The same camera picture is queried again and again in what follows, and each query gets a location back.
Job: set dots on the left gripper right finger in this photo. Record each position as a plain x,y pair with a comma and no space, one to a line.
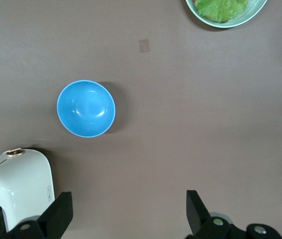
200,224

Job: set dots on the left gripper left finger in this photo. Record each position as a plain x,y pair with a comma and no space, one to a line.
56,216

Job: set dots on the blue bowl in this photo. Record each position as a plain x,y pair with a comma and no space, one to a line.
86,109

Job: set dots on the white toaster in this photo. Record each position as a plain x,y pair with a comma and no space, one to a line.
19,179

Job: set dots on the brown tape patch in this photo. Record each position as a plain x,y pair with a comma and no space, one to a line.
144,46

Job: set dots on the green plate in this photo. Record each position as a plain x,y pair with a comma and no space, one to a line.
230,24

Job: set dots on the green lettuce leaf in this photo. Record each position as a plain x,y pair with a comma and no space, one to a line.
218,10

